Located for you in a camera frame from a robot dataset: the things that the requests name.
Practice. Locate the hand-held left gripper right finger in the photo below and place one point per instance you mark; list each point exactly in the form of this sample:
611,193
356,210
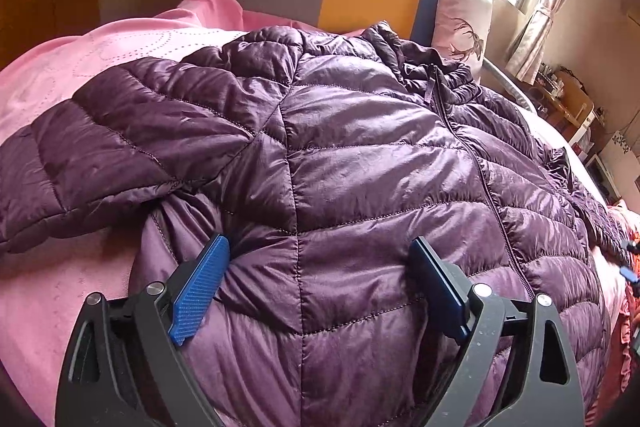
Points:
440,287

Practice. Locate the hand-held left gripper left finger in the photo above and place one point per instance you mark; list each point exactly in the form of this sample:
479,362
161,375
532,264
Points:
200,287

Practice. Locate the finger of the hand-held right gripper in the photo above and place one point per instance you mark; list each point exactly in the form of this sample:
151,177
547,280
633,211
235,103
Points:
628,272

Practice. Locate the purple puffer jacket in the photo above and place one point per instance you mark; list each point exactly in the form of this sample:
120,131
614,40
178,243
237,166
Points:
360,167

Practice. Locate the low media cabinet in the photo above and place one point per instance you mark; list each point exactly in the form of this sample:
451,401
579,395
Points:
602,177

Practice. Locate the white cabinet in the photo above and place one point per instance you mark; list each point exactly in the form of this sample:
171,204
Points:
582,132

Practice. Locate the wooden shelf desk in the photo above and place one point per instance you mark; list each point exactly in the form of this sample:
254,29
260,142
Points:
570,97

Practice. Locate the pink bedspread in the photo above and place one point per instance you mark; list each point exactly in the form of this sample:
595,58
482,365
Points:
75,57

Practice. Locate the deer print pillow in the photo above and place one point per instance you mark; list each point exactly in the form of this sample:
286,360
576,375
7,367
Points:
460,22

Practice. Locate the flower wall decal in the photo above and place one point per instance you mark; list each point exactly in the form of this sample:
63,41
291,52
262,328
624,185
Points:
621,142

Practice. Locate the grey metal bed rail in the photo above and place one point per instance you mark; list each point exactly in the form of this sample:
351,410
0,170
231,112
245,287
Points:
505,74

